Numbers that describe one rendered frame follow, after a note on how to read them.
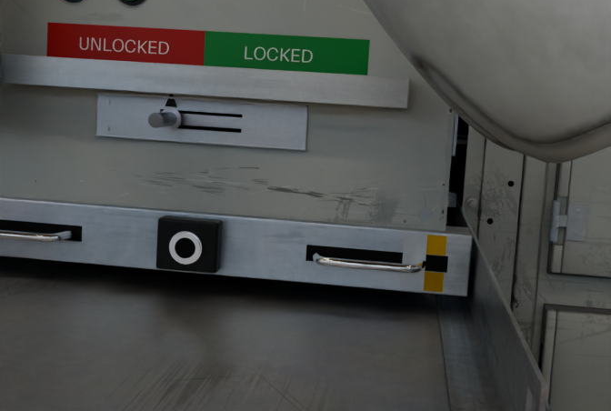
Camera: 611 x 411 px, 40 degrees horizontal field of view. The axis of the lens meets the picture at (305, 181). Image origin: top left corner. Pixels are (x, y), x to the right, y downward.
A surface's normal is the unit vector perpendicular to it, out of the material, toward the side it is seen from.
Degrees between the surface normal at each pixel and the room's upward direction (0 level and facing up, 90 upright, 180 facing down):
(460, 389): 0
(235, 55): 90
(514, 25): 108
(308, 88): 90
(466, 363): 0
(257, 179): 90
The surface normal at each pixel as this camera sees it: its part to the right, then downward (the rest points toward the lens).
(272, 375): 0.06, -0.99
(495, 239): -0.12, 0.10
